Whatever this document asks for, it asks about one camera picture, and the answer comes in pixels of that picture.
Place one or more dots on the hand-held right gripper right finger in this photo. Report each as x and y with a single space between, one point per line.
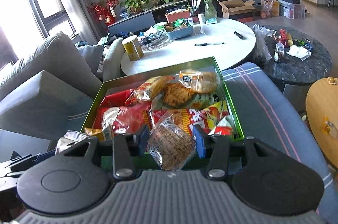
200 142

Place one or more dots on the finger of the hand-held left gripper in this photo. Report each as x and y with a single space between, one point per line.
45 156

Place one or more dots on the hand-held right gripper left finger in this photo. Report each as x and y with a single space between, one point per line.
142 139

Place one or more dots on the red white small packet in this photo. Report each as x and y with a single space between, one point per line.
221 131

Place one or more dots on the red plastic snack bag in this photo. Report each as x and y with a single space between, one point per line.
129 118

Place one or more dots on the brown cake clear packet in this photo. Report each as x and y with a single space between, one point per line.
171 144

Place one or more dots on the silver brown small packet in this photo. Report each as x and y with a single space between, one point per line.
71 138

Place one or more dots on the yellow small snack packet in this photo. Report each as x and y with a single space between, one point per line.
216 111

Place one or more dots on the gold snack packet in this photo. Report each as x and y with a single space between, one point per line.
99 133

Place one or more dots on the red snack packet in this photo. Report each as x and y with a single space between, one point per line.
116 98

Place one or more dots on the green corn snack bag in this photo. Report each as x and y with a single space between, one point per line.
177 94

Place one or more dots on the green cardboard box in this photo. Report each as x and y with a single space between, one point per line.
225 93

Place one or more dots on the clear bun packet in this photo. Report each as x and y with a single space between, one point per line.
203 81

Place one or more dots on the blue striped cloth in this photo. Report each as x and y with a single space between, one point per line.
258 108

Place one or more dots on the grey sofa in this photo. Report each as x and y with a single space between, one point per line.
39 68

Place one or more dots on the yellow can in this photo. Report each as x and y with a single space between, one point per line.
133 48

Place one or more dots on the grey cushion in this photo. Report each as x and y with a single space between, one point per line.
91 57

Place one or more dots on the black pen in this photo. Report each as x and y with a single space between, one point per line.
210 44

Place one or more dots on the clear wrapper pile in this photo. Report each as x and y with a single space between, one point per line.
154 40

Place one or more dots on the blue clothes pile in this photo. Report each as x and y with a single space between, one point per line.
116 38

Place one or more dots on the white oval table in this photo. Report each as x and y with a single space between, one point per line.
211 36

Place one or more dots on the blue plastic basket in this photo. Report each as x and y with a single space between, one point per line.
179 33

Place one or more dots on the black marker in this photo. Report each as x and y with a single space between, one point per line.
239 35

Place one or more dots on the green lidded cup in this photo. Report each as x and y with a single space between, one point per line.
160 25

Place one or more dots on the grey low cabinet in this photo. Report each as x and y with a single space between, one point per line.
134 22

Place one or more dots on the glass jar with dark lid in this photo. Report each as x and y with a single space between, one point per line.
279 53

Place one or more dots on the wooden round stool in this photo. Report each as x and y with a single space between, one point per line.
317 108

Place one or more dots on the teal small pack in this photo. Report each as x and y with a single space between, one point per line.
211 21

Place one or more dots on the white small cup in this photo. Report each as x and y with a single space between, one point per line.
201 18

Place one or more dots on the dark marble round table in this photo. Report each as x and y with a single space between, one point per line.
303 68

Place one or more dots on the orange storage box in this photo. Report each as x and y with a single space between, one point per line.
178 16

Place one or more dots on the spider plant in glass vase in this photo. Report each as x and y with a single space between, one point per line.
210 11

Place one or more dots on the white tissue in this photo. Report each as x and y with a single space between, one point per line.
298 52

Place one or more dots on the red small box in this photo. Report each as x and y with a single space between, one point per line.
284 38

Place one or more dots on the black pen holder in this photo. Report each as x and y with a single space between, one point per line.
195 9

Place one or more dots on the red berry decoration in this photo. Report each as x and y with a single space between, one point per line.
105 10

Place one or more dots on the open cardboard box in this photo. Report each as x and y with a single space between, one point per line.
235 10

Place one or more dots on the potted pothos plant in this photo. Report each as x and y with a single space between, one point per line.
134 2

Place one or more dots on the colourful candy wrappers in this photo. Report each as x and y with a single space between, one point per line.
303 44

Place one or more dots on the pink plastic bag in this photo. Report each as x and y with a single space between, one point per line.
266 9

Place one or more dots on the clear storage bin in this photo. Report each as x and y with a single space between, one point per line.
293 10

